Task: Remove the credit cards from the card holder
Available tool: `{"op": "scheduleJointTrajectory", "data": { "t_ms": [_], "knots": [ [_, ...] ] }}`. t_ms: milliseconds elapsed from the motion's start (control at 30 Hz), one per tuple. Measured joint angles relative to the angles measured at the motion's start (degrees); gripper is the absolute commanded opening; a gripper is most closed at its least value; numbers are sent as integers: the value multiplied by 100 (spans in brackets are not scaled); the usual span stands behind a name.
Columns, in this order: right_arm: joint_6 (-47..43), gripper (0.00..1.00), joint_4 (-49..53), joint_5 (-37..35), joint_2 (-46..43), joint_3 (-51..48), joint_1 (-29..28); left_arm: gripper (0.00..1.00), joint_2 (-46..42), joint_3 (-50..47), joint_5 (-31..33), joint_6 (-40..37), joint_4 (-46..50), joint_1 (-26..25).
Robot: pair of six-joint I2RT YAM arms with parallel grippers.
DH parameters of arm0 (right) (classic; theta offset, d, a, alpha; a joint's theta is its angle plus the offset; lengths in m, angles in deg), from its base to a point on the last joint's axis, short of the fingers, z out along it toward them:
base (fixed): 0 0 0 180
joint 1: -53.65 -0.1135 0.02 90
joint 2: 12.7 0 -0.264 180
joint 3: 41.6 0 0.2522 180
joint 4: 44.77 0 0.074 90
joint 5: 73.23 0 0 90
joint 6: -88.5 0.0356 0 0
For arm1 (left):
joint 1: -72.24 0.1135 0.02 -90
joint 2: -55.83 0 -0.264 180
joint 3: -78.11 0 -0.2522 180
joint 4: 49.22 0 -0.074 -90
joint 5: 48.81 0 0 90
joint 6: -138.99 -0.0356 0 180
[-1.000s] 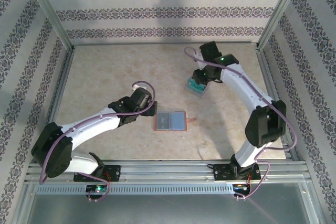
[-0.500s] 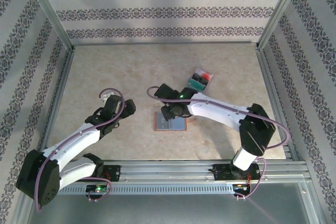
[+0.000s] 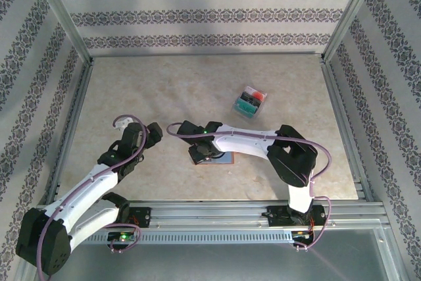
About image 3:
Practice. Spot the controller board with LED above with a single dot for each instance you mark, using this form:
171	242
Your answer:
123	237
301	235

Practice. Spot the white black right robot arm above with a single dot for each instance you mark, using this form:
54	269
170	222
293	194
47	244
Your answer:
246	144

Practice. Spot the aluminium side rail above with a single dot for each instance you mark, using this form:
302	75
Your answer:
345	129
70	129

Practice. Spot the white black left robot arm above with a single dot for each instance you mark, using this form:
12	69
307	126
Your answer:
89	185

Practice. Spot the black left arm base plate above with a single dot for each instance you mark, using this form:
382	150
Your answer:
144	218

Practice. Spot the clear acrylic card box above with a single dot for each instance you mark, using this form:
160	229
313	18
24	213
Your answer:
262	109

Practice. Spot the thin aluminium cross rail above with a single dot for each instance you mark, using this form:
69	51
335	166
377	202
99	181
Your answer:
204	54

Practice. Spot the aluminium frame post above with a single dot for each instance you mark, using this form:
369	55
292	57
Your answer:
351	14
62	14

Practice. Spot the grey sheet metal tray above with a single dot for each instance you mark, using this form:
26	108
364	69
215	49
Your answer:
197	264

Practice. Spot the tan leather card holder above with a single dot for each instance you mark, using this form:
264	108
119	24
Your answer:
227	159

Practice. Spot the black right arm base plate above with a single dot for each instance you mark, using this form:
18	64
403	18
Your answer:
274	216

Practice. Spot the wide aluminium base rail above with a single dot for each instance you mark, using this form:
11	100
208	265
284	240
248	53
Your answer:
204	215

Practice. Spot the teal plastic card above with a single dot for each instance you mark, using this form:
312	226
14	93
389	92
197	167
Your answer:
246	109

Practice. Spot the red white plastic card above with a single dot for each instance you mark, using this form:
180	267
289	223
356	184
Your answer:
258	96

